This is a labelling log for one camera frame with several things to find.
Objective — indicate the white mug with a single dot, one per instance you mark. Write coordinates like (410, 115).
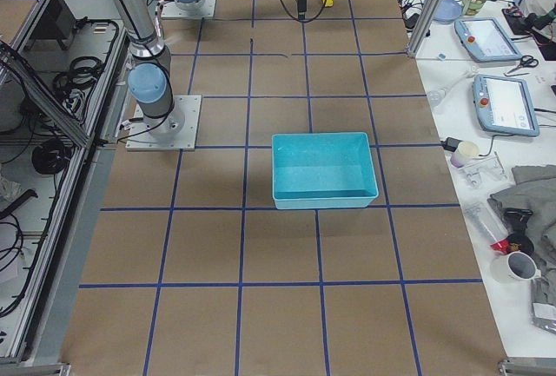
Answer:
(514, 267)

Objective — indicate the scissors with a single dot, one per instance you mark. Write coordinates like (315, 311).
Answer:
(527, 61)

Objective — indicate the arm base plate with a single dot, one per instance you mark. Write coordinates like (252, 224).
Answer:
(194, 10)
(179, 130)

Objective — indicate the grey cloth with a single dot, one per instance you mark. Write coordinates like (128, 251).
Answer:
(534, 190)

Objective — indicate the teal plastic bin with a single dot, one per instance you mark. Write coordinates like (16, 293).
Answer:
(322, 171)

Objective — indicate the aluminium frame post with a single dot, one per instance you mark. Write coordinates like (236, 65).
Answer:
(422, 27)

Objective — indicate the teach pendant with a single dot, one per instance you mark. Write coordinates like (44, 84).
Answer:
(504, 105)
(485, 40)

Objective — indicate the paper cup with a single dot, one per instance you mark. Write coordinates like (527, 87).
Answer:
(465, 152)

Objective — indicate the upper teach pendant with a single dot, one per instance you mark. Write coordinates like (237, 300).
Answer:
(485, 40)

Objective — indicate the blue plate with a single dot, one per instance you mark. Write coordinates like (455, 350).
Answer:
(447, 11)

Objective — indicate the lower teach pendant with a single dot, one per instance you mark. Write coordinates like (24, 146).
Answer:
(504, 105)

